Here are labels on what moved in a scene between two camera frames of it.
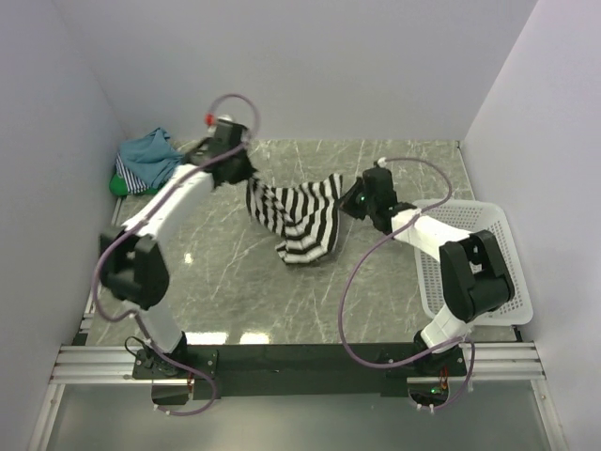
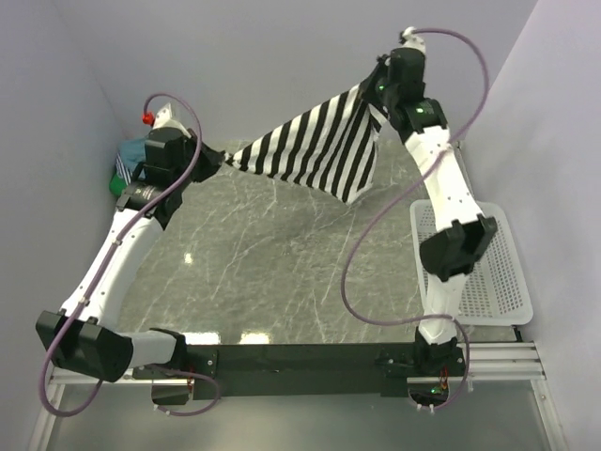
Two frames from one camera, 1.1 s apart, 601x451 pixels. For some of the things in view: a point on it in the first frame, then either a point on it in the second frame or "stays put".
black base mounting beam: x=299 y=370 stays put
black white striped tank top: x=304 y=215 -> x=333 y=145
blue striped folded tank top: x=135 y=184 stays put
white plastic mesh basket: x=471 y=217 stays put
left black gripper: x=247 y=173 -> x=211 y=161
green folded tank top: x=117 y=187 stays put
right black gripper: x=348 y=198 -> x=379 y=70
